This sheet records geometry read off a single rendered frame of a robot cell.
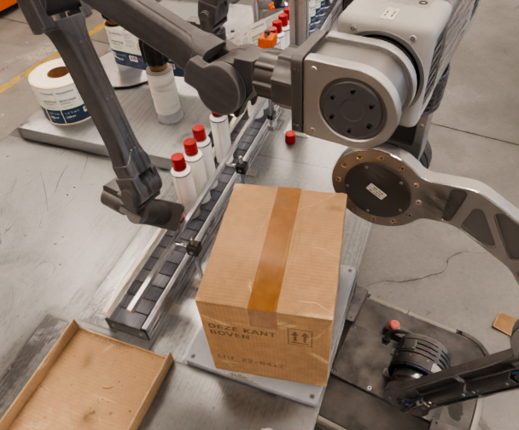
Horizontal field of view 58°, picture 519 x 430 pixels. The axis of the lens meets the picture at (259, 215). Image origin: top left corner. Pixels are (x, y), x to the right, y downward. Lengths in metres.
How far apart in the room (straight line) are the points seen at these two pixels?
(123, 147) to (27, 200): 0.70
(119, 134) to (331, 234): 0.45
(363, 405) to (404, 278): 0.77
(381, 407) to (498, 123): 2.08
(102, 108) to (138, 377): 0.57
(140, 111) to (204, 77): 1.04
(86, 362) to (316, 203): 0.63
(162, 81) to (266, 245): 0.81
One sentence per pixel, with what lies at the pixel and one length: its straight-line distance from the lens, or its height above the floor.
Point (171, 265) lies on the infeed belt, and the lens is 1.20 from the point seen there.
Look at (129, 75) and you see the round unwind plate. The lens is 1.94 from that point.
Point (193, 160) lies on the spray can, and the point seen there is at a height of 1.04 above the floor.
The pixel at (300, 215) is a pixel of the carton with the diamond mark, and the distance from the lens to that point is 0.94.
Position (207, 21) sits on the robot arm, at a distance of 1.36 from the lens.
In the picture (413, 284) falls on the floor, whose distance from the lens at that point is 2.25.
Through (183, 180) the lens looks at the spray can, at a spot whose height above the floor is 1.03.
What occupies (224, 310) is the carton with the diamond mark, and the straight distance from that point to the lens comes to 0.84.
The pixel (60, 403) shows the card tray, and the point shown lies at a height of 0.83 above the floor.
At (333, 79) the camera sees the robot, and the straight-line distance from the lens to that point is 0.62.
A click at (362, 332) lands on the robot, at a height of 0.26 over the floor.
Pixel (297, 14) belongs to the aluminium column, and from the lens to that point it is 1.42.
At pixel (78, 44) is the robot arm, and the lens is 0.94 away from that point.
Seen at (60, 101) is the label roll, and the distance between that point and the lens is 1.72.
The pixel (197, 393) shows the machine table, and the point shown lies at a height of 0.83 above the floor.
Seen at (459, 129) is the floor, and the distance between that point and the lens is 3.14.
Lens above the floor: 1.81
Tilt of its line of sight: 47 degrees down
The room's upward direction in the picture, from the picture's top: 6 degrees counter-clockwise
